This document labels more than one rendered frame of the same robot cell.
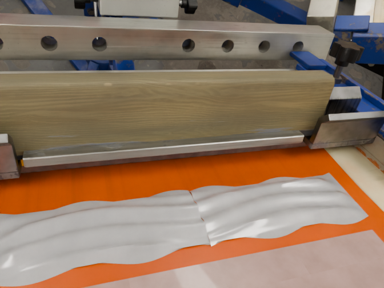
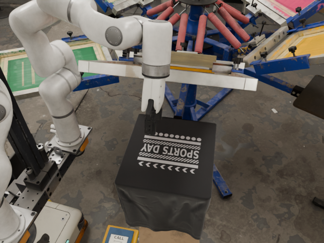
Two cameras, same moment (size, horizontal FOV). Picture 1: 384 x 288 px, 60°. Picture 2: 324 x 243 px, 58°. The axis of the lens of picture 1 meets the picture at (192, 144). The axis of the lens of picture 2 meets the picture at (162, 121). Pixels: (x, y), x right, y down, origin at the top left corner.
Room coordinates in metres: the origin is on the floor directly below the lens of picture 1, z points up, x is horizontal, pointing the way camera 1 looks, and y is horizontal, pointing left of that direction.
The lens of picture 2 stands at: (-0.69, -0.96, 2.08)
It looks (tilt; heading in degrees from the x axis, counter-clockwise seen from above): 44 degrees down; 54
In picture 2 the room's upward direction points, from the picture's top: straight up
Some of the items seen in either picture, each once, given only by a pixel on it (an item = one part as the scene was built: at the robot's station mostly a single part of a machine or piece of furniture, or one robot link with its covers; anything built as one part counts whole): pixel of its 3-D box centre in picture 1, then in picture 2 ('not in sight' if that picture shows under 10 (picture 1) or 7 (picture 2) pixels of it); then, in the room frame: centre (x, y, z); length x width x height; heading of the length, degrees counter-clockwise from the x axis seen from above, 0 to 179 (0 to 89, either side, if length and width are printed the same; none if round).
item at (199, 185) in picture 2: not in sight; (169, 150); (-0.09, -0.22, 0.95); 0.48 x 0.44 x 0.01; 43
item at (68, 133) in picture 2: not in sight; (62, 123); (-0.50, 0.00, 1.21); 0.16 x 0.13 x 0.15; 128
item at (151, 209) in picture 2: not in sight; (161, 212); (-0.25, -0.37, 0.74); 0.45 x 0.03 x 0.43; 133
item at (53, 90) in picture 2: not in sight; (58, 93); (-0.49, -0.01, 1.37); 0.13 x 0.10 x 0.16; 26
